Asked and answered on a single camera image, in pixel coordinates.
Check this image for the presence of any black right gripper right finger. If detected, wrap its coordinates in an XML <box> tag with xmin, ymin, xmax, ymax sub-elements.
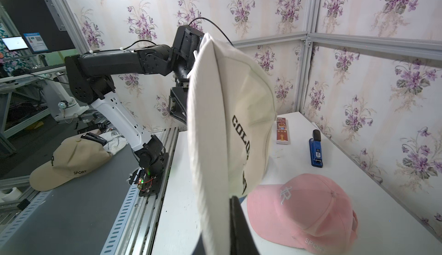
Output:
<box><xmin>229</xmin><ymin>196</ymin><xmax>259</xmax><ymax>255</ymax></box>

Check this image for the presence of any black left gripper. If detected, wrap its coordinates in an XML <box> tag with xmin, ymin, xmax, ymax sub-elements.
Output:
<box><xmin>169</xmin><ymin>72</ymin><xmax>189</xmax><ymax>124</ymax></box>

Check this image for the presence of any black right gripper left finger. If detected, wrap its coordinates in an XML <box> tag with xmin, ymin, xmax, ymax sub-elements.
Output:
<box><xmin>192</xmin><ymin>234</ymin><xmax>206</xmax><ymax>255</ymax></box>

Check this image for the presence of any grey white baseball cap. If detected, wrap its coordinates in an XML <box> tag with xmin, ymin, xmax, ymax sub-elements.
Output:
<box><xmin>186</xmin><ymin>34</ymin><xmax>277</xmax><ymax>255</ymax></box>

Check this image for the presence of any pink baseball cap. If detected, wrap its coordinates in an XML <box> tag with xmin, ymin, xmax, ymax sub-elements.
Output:
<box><xmin>246</xmin><ymin>173</ymin><xmax>358</xmax><ymax>255</ymax></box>

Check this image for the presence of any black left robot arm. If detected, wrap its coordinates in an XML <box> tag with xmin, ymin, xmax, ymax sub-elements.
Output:
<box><xmin>65</xmin><ymin>44</ymin><xmax>198</xmax><ymax>174</ymax></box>

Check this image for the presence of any tan baseball cap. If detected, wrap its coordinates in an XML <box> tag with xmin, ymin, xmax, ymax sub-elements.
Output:
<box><xmin>29</xmin><ymin>136</ymin><xmax>112</xmax><ymax>192</ymax></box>

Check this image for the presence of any blue black stapler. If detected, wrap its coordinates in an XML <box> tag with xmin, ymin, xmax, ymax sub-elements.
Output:
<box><xmin>309</xmin><ymin>130</ymin><xmax>323</xmax><ymax>168</ymax></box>

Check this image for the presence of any grey side table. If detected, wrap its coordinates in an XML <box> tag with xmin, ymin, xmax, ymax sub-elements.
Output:
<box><xmin>1</xmin><ymin>65</ymin><xmax>66</xmax><ymax>156</ymax></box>

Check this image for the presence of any computer monitor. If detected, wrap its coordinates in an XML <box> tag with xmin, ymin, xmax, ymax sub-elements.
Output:
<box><xmin>1</xmin><ymin>36</ymin><xmax>29</xmax><ymax>51</ymax></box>

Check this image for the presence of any aluminium mounting rail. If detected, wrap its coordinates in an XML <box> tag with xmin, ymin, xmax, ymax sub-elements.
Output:
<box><xmin>101</xmin><ymin>127</ymin><xmax>180</xmax><ymax>255</ymax></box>

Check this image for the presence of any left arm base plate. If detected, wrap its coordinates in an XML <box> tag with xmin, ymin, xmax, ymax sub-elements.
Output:
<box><xmin>127</xmin><ymin>153</ymin><xmax>169</xmax><ymax>197</ymax></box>

